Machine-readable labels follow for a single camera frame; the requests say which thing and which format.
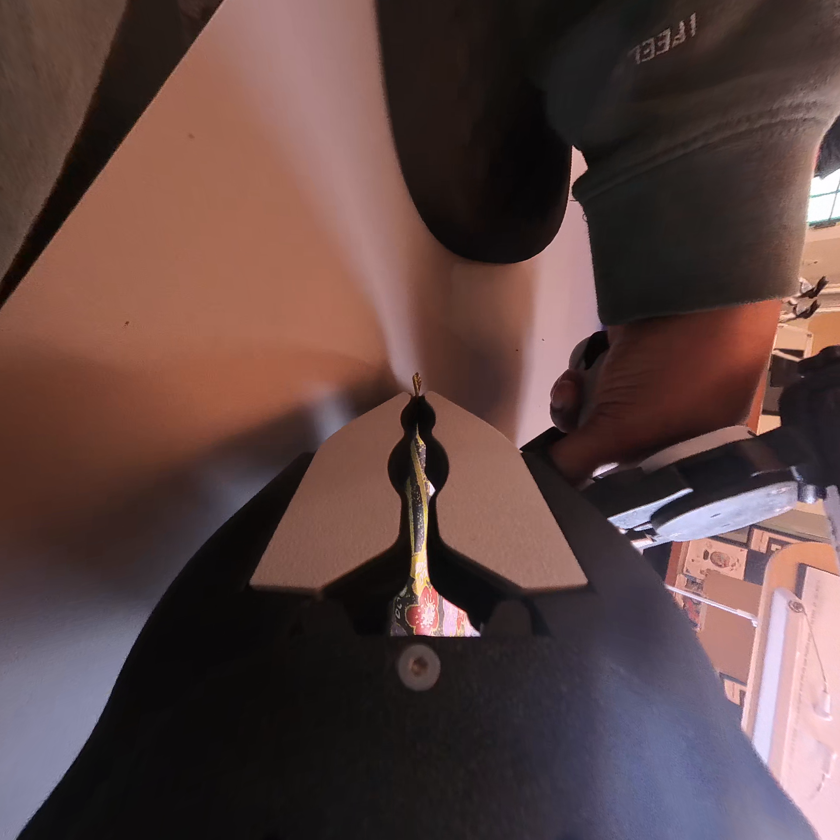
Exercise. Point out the person's left hand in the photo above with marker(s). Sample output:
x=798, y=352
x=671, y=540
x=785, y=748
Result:
x=656, y=394

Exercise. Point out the green backed floral paper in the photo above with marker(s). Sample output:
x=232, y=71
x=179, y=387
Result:
x=418, y=551

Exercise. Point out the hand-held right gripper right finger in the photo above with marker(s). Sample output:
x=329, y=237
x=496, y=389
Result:
x=505, y=519

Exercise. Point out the white stand plate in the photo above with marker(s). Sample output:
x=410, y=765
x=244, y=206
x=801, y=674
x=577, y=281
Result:
x=788, y=670

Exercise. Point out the black textured pad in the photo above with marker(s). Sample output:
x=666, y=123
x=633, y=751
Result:
x=473, y=131

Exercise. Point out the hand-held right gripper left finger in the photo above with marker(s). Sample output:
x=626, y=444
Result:
x=328, y=519

